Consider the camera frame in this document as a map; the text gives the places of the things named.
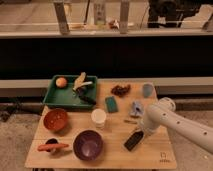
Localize black eraser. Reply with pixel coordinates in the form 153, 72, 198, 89
124, 131, 144, 151

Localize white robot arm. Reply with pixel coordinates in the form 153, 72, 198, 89
138, 97, 213, 154

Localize purple bowl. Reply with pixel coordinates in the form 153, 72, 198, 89
73, 130, 103, 161

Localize red-brown bowl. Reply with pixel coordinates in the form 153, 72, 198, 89
43, 108, 68, 132

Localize dark red grapes bunch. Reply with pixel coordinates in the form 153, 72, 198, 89
111, 84, 131, 97

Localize green sponge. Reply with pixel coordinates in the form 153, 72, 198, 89
105, 96, 118, 113

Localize corn cob toy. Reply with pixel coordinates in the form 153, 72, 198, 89
73, 72, 92, 91

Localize white paper cup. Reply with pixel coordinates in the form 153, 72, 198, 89
91, 109, 107, 128

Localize crumpled blue cloth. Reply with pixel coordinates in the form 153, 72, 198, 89
130, 101, 144, 117

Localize blue cup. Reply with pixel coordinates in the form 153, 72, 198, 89
142, 83, 154, 98

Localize metal fork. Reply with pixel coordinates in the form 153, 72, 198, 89
123, 119, 138, 125

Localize orange fruit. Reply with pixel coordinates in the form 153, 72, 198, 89
55, 77, 68, 88

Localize wooden folding table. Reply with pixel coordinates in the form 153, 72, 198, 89
25, 82, 177, 169

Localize green plastic tray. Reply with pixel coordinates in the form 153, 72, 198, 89
43, 75, 98, 109

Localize small black cup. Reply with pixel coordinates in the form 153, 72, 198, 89
45, 138, 59, 154

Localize orange carrot toy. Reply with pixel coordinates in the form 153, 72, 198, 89
37, 143, 69, 151

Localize black handled tool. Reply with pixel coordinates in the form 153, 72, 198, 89
77, 89, 96, 105

